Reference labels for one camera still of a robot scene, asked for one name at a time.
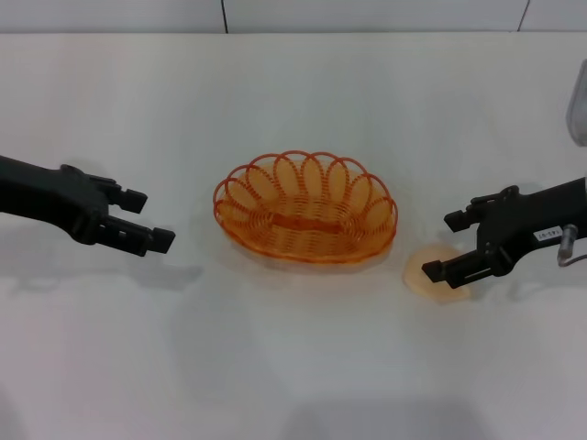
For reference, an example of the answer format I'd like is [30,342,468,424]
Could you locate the grey right gripper cable plug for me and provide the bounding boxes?
[556,224,580,268]

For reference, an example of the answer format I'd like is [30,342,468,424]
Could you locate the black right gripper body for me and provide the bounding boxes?
[476,175,587,279]

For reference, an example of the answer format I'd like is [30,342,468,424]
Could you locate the orange woven plastic basket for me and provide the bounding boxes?
[212,148,400,267]

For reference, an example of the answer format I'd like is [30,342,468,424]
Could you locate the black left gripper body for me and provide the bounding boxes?
[0,154,110,247]

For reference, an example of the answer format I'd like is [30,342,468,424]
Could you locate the pale round bread bun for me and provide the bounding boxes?
[402,242,474,306]

